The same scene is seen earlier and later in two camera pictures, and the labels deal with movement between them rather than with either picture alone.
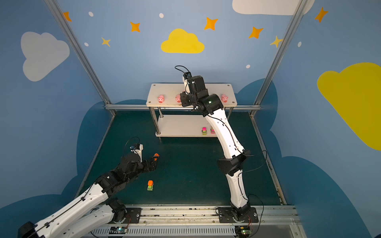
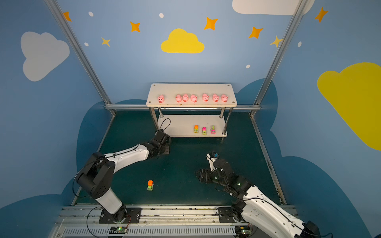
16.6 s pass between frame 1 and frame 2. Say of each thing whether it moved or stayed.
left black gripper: moved
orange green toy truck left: stayed
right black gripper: moved
